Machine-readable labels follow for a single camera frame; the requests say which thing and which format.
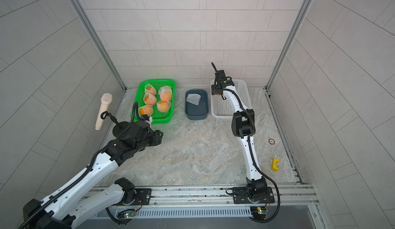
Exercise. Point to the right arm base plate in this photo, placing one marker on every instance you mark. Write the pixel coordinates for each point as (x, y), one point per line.
(240, 195)

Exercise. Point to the yellow plastic block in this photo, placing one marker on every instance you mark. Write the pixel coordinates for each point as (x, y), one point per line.
(274, 166)

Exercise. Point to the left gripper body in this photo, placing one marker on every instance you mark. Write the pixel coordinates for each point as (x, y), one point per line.
(153, 139)

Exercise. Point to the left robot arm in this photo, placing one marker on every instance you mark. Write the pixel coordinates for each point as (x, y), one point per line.
(66, 208)

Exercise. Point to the green circuit board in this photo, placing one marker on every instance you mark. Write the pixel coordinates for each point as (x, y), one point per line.
(127, 214)
(259, 213)

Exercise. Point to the white plastic basket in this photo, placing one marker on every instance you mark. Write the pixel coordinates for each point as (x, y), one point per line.
(224, 109)

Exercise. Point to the dark blue plastic tub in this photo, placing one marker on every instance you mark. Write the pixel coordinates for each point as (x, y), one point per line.
(197, 112)

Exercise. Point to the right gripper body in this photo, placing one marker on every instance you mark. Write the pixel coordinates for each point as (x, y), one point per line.
(218, 89)

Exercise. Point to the green plastic basket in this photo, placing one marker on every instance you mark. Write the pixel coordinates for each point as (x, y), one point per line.
(158, 117)

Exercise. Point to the netted orange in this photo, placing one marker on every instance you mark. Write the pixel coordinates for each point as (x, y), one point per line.
(150, 99)
(164, 106)
(165, 93)
(150, 89)
(145, 110)

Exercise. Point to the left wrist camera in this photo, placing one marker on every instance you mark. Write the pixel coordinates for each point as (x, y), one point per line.
(147, 118)

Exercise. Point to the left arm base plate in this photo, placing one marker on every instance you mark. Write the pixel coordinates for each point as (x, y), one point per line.
(143, 195)

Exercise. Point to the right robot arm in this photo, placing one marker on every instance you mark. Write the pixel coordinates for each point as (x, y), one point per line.
(243, 127)

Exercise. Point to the left green circuit board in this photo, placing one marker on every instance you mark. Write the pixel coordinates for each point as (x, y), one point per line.
(127, 214)

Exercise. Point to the right green circuit board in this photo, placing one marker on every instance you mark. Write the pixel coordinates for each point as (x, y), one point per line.
(259, 213)

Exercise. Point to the aluminium rail frame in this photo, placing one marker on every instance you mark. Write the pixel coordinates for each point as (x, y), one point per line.
(212, 201)

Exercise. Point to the white foam net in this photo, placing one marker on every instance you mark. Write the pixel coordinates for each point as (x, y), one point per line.
(193, 98)

